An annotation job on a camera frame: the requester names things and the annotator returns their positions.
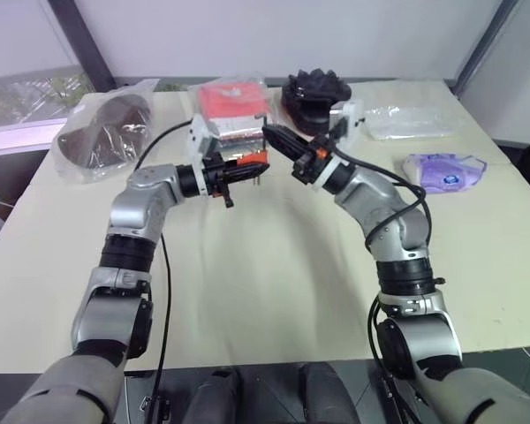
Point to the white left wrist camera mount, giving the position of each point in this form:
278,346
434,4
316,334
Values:
199,137

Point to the dark window frame post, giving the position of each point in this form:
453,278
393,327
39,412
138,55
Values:
95,42

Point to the orange hex key holder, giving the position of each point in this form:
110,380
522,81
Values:
254,158

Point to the clear empty plastic bag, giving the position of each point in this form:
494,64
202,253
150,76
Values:
411,123

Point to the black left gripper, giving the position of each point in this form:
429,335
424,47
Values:
216,174

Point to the dark grey corner post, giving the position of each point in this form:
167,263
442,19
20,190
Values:
483,42

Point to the black fabric cap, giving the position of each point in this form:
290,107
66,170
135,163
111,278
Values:
313,95

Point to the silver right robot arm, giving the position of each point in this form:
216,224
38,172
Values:
380,207

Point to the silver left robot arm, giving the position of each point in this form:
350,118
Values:
132,212

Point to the black hex key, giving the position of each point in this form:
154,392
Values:
263,121

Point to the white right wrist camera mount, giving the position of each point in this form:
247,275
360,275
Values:
351,117

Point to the red package in plastic bag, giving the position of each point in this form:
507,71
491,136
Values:
232,103

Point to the purple plastic packet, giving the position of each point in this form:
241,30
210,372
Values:
441,174

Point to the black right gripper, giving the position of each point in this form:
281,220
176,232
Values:
311,161

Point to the brown item in plastic bag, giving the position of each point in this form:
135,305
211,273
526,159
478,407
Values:
110,132

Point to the dark rounded shape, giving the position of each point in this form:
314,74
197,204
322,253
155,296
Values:
327,393
214,395

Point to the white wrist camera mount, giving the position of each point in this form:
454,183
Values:
199,137
351,117

